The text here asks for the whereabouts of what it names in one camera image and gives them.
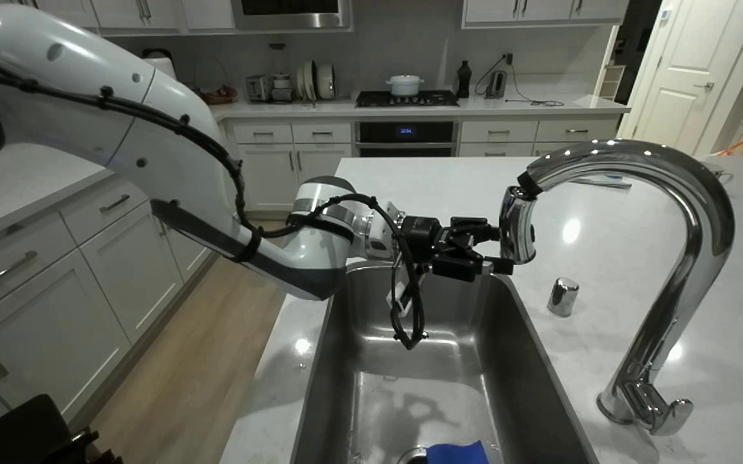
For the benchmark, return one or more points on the black stove cooktop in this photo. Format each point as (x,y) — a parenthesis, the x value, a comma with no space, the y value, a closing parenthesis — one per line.
(407,98)

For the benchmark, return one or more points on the stainless steel sink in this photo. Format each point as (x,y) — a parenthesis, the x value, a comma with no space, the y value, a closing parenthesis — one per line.
(413,377)

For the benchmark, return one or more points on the orange item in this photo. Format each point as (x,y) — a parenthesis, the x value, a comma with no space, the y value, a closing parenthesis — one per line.
(734,148)

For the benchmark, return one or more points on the white cooking pot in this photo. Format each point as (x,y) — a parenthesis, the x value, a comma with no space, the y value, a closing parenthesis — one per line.
(403,87)

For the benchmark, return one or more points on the wooden bowl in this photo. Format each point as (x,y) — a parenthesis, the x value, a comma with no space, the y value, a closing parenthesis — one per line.
(217,93)

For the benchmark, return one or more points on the blue sponge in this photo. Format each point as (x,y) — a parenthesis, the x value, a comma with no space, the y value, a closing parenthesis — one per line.
(457,451)

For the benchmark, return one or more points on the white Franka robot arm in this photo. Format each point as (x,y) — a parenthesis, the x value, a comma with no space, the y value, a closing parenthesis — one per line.
(157,156)

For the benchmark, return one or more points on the white panel door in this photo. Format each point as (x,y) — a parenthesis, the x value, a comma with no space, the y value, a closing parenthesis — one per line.
(689,79)

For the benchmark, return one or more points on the small chrome cylinder cap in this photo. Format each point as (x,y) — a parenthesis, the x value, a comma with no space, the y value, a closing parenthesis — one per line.
(563,298)

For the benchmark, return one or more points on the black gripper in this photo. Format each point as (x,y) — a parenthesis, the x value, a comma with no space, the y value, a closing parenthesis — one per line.
(451,259)

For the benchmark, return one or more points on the stacked white plates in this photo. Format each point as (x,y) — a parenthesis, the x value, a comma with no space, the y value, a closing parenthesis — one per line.
(316,80)

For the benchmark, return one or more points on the shiny steel cup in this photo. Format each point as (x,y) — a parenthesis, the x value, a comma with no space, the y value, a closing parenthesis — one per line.
(522,226)

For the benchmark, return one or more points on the built-in black oven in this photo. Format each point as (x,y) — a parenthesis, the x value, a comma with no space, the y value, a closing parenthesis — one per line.
(407,134)

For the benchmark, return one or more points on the chrome gooseneck faucet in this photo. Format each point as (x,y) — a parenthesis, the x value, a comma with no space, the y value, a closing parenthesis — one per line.
(697,214)

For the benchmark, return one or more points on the white paper towel roll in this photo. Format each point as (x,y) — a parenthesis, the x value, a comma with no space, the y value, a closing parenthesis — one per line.
(163,62)

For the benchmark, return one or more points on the dark glass bottle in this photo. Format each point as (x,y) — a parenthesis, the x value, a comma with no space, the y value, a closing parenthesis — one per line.
(462,80)

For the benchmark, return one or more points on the black equipment case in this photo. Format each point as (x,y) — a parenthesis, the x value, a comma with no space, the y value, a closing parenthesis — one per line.
(12,435)

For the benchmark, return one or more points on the metal storage jar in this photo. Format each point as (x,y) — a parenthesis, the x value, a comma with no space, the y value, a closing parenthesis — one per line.
(283,89)
(260,89)

